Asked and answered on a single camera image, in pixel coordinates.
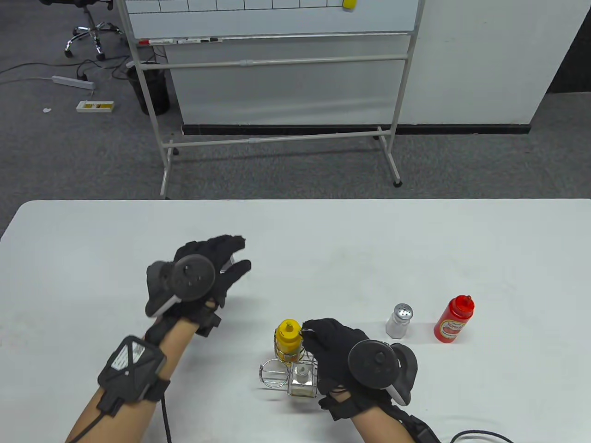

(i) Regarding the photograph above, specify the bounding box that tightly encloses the person's right hand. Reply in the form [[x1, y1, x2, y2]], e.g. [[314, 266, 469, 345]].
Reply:
[[300, 318, 418, 421]]

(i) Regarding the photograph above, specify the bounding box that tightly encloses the person's left hand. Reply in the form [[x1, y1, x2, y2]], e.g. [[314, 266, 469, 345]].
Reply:
[[145, 235, 252, 338]]

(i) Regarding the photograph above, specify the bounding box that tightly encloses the wire condiment caddy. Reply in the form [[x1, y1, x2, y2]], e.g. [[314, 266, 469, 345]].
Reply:
[[259, 327, 320, 400]]

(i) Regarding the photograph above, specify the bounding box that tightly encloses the person's left forearm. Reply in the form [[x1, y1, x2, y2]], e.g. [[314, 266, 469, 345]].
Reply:
[[65, 317, 197, 443]]

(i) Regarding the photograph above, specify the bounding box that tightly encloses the person's right forearm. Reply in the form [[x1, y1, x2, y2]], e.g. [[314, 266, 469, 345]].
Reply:
[[350, 401, 418, 443]]

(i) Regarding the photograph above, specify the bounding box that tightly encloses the yellow mustard bottle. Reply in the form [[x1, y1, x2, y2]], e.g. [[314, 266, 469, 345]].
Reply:
[[275, 318, 304, 364]]

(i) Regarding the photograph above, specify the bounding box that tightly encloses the black controller on left glove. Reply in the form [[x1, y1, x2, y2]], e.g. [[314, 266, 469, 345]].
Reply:
[[145, 254, 217, 319]]

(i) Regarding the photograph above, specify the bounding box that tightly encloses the black controller on glove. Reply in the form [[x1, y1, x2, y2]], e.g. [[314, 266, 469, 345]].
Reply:
[[347, 340, 418, 407], [145, 254, 217, 319]]

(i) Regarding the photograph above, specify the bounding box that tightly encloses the square glass shaker bottle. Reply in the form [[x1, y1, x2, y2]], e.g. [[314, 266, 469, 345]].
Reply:
[[288, 363, 318, 398]]

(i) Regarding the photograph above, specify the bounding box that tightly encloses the black controller on right glove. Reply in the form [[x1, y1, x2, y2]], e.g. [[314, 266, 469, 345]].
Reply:
[[347, 340, 418, 407]]

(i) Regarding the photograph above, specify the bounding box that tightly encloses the glass salt shaker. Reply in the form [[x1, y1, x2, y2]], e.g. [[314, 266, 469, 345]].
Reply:
[[385, 303, 414, 340]]

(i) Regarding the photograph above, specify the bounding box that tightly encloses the red ketchup bottle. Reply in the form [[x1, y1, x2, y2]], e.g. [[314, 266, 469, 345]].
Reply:
[[434, 295, 476, 343]]

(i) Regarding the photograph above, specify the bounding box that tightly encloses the black waste bin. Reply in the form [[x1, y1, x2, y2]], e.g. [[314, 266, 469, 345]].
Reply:
[[127, 61, 171, 116]]

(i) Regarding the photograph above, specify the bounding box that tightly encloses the white and yellow flat box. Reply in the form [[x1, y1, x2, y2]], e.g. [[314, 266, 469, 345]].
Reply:
[[76, 100, 115, 114]]

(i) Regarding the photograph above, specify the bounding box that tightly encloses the white power strip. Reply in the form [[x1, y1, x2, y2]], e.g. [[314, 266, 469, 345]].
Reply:
[[51, 75, 96, 91]]

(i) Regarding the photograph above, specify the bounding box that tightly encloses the whiteboard on rolling stand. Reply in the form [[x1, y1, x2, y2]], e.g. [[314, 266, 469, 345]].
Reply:
[[114, 0, 426, 200]]

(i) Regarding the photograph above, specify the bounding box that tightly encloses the black office chair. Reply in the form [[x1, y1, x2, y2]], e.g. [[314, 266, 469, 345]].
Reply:
[[39, 0, 126, 62]]

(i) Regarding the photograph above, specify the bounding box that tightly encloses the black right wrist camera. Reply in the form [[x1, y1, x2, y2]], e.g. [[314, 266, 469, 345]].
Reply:
[[401, 406, 441, 443]]

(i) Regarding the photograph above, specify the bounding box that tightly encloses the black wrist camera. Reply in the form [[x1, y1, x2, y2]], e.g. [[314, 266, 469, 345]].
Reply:
[[401, 406, 441, 443], [96, 335, 171, 417]]

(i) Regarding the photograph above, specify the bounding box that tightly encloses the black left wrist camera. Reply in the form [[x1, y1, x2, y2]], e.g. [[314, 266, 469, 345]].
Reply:
[[96, 335, 171, 417]]

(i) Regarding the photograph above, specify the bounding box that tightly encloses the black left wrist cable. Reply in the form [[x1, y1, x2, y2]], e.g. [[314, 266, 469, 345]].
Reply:
[[74, 401, 172, 443]]

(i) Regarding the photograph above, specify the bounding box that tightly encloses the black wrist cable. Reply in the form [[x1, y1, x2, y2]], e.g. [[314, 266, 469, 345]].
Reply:
[[442, 430, 514, 443], [74, 401, 172, 443]]

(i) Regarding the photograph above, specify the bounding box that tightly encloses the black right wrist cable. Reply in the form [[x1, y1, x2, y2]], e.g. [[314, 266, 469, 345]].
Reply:
[[442, 430, 514, 443]]

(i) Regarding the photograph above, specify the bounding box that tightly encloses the black floor cable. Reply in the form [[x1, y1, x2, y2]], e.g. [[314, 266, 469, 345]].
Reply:
[[0, 53, 132, 86]]

